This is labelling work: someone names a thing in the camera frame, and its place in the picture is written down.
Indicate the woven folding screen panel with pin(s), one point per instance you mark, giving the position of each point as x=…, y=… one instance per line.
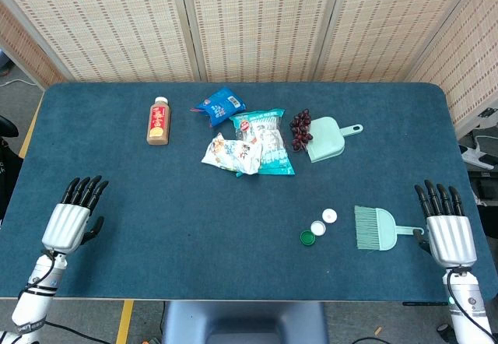
x=467, y=64
x=260, y=25
x=23, y=52
x=385, y=25
x=109, y=25

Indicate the white snack bag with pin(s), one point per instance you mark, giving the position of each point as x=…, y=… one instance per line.
x=229, y=155

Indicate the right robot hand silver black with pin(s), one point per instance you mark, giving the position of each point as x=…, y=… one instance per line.
x=451, y=239

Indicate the black bag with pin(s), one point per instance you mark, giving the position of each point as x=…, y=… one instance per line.
x=8, y=173

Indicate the brown drink bottle red label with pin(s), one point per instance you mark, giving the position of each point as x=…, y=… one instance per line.
x=158, y=124

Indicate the teal snack bag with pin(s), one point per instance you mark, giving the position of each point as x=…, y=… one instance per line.
x=274, y=153

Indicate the mint green dustpan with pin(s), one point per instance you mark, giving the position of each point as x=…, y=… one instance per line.
x=325, y=139

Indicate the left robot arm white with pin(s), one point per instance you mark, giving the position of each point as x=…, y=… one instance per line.
x=33, y=297

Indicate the white power strip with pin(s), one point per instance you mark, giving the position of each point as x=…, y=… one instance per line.
x=476, y=157

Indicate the blue snack bag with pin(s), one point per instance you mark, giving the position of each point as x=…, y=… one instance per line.
x=219, y=104

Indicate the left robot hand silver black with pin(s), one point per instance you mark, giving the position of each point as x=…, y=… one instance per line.
x=66, y=223

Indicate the green bottle cap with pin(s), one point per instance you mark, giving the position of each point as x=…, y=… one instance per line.
x=307, y=238

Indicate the white bottle cap red dot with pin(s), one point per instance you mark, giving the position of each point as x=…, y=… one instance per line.
x=329, y=216

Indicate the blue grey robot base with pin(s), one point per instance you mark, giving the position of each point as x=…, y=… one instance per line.
x=245, y=322

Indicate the blue table mat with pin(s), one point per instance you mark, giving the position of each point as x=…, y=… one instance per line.
x=194, y=223

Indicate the bunch of dark red grapes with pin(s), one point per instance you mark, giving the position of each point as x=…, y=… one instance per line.
x=300, y=130

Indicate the white bottle cap open side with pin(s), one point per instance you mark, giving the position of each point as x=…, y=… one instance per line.
x=318, y=228

